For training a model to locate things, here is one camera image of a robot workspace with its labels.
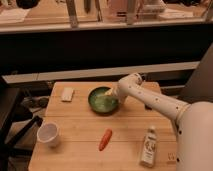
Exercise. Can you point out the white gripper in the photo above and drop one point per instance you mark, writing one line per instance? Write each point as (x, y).
(114, 92)

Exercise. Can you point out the green ceramic bowl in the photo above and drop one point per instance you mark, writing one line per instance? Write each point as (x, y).
(100, 103)

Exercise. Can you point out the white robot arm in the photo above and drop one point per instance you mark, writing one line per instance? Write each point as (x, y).
(192, 122)

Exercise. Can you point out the small black object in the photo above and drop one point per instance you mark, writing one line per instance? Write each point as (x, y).
(147, 107)

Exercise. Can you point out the orange carrot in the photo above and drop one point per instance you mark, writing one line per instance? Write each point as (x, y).
(105, 139)

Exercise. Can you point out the white rectangular sponge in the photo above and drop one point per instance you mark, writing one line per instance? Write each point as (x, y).
(67, 94)

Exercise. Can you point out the white dressing bottle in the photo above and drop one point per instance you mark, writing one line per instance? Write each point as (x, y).
(147, 157)

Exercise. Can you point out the white paper cup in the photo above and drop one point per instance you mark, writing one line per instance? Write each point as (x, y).
(48, 134)

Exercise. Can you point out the grey chair back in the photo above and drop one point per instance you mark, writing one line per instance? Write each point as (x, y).
(200, 85)

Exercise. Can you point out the black office chair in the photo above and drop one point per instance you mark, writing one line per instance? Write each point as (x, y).
(12, 111)

